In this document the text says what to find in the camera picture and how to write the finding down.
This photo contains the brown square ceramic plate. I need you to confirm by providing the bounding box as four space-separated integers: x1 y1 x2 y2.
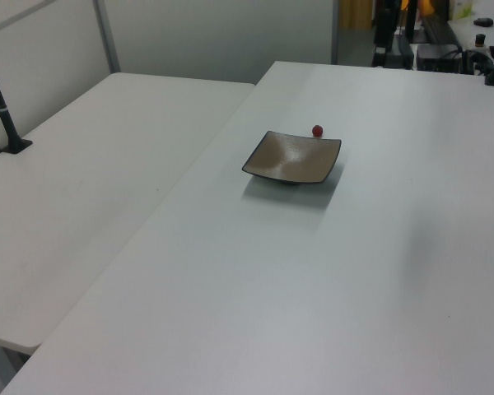
241 130 343 186

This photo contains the white side table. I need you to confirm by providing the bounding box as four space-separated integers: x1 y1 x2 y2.
0 72 257 356

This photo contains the yellow cabinet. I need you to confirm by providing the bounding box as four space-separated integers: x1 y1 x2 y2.
339 0 374 30

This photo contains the black monitor stand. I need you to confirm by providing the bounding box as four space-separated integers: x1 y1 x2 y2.
371 0 401 67

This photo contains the black electronics box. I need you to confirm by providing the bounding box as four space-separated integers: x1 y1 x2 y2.
415 43 464 74

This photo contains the green white box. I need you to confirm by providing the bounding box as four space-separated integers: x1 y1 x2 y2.
448 0 475 21

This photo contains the grey partition edge post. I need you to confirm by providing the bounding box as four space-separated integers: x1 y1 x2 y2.
330 0 341 65

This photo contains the grey metal partition post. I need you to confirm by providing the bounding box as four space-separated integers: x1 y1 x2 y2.
93 0 122 76

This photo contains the black camera stand pole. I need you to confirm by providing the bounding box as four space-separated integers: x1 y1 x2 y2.
0 40 33 155

